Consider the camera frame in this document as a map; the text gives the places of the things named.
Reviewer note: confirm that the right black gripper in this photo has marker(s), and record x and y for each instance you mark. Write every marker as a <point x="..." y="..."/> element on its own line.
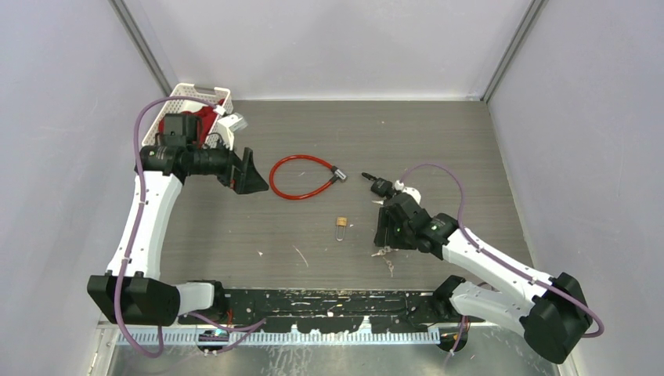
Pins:
<point x="386" y="220"/>

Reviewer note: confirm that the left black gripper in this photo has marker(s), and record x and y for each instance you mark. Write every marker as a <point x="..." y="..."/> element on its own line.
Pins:
<point x="247" y="181"/>

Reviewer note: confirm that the small silver key bunch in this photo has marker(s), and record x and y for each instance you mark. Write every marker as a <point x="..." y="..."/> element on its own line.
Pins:
<point x="384" y="253"/>

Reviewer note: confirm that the brass padlock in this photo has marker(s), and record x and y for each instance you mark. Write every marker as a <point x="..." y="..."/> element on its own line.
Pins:
<point x="341" y="225"/>

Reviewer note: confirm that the black padlock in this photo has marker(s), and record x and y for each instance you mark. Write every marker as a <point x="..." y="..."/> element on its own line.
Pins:
<point x="381" y="187"/>

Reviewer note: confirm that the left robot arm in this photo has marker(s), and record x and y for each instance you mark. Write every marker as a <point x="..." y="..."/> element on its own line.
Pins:
<point x="130" y="290"/>

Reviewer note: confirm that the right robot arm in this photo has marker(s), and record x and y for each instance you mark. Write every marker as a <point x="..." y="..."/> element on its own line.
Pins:
<point x="550" y="313"/>

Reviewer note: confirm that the red cloth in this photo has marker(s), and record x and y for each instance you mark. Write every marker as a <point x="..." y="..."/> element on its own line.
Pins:
<point x="207" y="122"/>

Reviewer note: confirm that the white plastic perforated basket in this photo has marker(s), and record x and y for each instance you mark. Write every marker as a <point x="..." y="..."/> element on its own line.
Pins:
<point x="218" y="95"/>

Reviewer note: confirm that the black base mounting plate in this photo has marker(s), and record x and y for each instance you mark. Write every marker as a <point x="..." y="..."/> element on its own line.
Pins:
<point x="332" y="311"/>

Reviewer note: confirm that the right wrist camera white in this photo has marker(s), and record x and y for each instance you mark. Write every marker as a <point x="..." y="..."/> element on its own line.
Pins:
<point x="407" y="191"/>

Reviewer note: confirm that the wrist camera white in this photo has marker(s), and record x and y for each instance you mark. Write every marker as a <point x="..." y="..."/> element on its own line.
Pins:
<point x="227" y="126"/>
<point x="407" y="191"/>

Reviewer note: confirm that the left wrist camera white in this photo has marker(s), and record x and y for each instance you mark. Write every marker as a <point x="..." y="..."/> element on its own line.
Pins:
<point x="227" y="126"/>

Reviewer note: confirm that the red cable lock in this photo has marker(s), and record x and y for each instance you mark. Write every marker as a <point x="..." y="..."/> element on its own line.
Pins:
<point x="337" y="175"/>

